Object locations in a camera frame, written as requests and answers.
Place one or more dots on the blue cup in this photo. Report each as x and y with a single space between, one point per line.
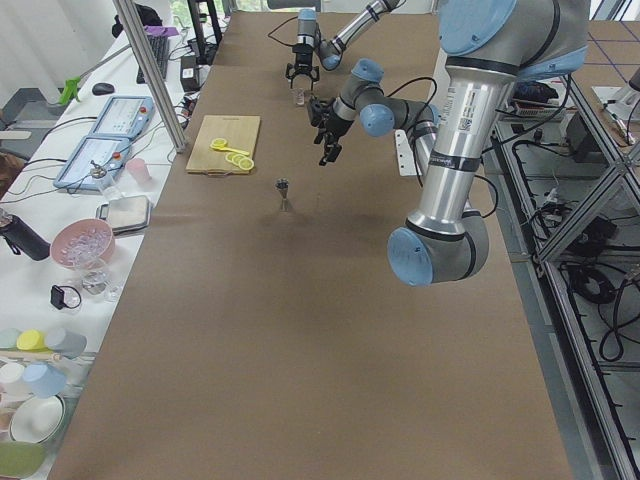
44 380

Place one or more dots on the lower teach pendant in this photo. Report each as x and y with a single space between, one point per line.
108 152

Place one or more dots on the aluminium frame post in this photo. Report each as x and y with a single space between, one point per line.
137 37

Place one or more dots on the pink bowl with ice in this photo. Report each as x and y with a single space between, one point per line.
82 242

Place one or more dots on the pink plastic cup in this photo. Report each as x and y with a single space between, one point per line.
138 169

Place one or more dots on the black computer mouse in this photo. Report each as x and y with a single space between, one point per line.
103 88

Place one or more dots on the white bowl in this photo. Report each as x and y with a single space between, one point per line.
37 419

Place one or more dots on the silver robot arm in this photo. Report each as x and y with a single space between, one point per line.
489 46
328 52

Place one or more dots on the grey metal tray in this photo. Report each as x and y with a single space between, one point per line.
126 215

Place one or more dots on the black keyboard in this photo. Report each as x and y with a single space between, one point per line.
159 46

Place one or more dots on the yellow plastic spoon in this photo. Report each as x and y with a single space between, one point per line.
235 150

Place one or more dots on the bamboo cutting board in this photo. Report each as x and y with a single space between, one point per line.
240 131

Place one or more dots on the black water bottle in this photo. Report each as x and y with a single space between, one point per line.
21 238

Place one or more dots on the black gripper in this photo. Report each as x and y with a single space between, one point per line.
330 121
303 54

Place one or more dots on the lemon slice middle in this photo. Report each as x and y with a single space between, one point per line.
238 159

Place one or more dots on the teach pendant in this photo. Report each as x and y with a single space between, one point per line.
123 116
108 152

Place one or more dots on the wine glass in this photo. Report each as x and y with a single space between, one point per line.
97 279

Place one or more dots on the upper teach pendant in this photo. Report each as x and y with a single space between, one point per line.
123 116

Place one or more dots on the green bowl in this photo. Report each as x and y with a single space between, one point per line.
21 459

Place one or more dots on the yellow cup on rack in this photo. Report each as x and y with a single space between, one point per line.
31 340

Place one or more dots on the steel jigger measuring cup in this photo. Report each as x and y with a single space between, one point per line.
282 186

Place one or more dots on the clear glass cup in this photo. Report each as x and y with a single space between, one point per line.
299 97

